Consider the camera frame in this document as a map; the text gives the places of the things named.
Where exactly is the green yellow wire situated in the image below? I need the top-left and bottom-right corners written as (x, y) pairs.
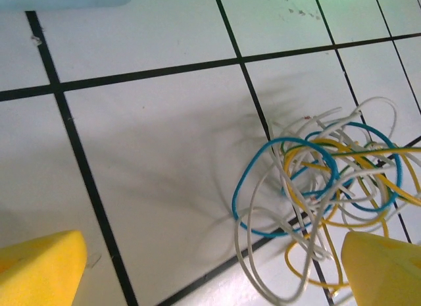
top-left (279, 138), bottom-right (421, 175)

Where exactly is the bundle of rubber bands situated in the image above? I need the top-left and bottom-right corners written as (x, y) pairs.
top-left (353, 95), bottom-right (399, 149)
top-left (305, 121), bottom-right (404, 212)

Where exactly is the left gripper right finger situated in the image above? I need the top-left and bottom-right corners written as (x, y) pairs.
top-left (340, 232), bottom-right (421, 306)

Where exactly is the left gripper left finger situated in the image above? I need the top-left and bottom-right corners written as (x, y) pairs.
top-left (0, 230), bottom-right (88, 306)

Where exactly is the blue wire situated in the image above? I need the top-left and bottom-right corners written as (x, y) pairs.
top-left (232, 138), bottom-right (339, 238)

